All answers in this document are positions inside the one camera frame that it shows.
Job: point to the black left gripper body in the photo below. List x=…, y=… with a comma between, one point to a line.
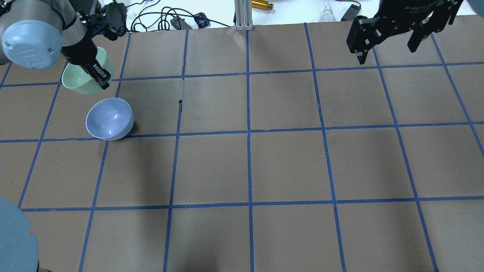
x=80, y=49

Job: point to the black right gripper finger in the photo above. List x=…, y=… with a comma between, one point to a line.
x=421, y=31
x=362, y=55

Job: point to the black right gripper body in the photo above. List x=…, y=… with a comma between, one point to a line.
x=410, y=10

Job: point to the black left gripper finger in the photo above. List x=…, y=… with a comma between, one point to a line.
x=101, y=76

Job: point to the green bowl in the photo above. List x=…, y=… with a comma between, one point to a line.
x=79, y=81

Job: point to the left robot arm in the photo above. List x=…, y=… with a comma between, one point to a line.
x=36, y=33

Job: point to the blue bowl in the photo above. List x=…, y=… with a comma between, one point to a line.
x=110, y=119

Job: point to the black power adapter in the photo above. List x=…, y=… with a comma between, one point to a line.
x=352, y=11

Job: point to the white light bulb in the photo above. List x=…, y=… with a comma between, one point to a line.
x=327, y=14

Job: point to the yellow tool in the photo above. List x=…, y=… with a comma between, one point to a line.
x=262, y=5

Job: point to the black adapter with cables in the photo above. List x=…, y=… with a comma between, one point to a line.
x=179, y=24

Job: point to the aluminium frame post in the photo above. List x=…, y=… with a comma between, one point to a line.
x=243, y=15

